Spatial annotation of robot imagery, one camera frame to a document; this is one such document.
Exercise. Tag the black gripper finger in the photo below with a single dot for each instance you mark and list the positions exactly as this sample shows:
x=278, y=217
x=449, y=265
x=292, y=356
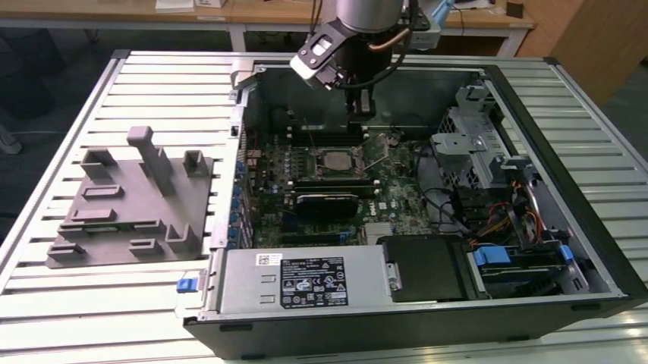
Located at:
x=362, y=117

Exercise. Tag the thin metal locking lever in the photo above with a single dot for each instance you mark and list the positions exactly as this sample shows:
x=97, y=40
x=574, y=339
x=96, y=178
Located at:
x=311, y=136

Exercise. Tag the silver CPU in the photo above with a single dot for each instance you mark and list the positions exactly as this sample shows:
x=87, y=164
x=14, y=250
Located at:
x=338, y=161

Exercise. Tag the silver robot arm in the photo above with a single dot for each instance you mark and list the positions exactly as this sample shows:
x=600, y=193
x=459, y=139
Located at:
x=364, y=13

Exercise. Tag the CPU socket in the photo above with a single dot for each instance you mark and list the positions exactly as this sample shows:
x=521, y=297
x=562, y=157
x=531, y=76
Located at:
x=319, y=167

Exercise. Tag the black RAM slot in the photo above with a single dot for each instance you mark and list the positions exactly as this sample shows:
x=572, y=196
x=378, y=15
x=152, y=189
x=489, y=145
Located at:
x=334, y=192
x=323, y=139
x=334, y=183
x=323, y=135
x=323, y=131
x=334, y=186
x=334, y=189

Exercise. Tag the green motherboard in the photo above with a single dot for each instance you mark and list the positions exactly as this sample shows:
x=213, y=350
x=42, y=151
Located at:
x=399, y=197

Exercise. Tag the silver metal drive cage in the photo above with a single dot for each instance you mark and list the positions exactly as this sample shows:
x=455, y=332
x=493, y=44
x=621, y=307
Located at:
x=465, y=151

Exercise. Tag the black graphics card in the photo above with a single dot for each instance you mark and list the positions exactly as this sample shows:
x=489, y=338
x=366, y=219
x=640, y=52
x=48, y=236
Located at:
x=326, y=208

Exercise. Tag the silver chipset heatsink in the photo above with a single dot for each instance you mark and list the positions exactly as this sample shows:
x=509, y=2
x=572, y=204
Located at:
x=379, y=229

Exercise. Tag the small black box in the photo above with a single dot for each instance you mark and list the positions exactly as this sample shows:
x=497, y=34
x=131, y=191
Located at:
x=514, y=9

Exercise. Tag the white box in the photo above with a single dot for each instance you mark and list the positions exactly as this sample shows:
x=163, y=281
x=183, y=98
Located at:
x=209, y=3
x=173, y=4

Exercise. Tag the black expansion slot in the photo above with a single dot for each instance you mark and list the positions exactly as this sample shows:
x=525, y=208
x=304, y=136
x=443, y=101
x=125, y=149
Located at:
x=308, y=239

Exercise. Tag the silver power supply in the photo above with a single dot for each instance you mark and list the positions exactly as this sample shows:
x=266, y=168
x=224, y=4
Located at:
x=303, y=280

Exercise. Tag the wooden cabinet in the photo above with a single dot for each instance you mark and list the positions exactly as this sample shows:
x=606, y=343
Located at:
x=597, y=45

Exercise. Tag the hard disk in blue carrier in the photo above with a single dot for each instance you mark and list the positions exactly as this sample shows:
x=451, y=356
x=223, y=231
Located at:
x=515, y=265

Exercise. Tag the grey parts rack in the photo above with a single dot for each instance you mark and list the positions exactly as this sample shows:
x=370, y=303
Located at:
x=136, y=204

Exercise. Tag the wooden desk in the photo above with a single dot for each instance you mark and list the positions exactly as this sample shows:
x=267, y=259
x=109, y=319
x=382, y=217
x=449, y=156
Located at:
x=101, y=17

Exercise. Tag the blue case latch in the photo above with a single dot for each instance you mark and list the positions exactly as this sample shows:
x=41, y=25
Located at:
x=185, y=285

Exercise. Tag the black PC case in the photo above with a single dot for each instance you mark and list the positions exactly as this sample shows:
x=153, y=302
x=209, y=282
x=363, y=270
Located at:
x=354, y=333

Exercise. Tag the green RAM stick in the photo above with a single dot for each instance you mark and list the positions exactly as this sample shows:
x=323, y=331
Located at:
x=108, y=226

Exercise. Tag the black office chair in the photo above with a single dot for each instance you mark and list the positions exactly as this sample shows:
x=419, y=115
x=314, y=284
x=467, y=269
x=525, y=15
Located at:
x=25, y=72

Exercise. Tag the grey stand foot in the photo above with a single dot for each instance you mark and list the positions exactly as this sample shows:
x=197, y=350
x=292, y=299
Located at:
x=9, y=142

